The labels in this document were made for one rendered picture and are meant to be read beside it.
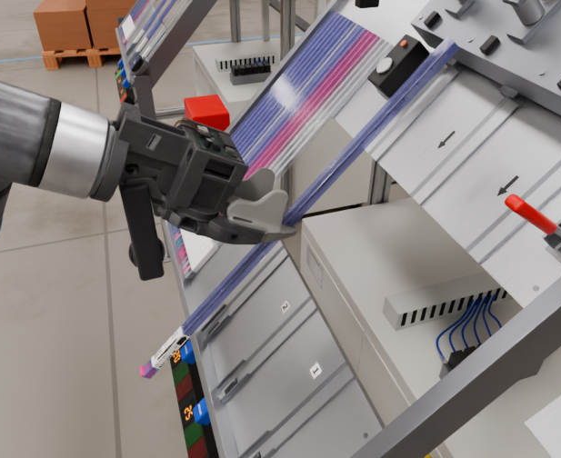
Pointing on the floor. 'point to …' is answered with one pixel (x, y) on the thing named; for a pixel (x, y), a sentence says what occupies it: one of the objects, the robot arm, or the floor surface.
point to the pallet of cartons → (79, 29)
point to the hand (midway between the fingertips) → (280, 229)
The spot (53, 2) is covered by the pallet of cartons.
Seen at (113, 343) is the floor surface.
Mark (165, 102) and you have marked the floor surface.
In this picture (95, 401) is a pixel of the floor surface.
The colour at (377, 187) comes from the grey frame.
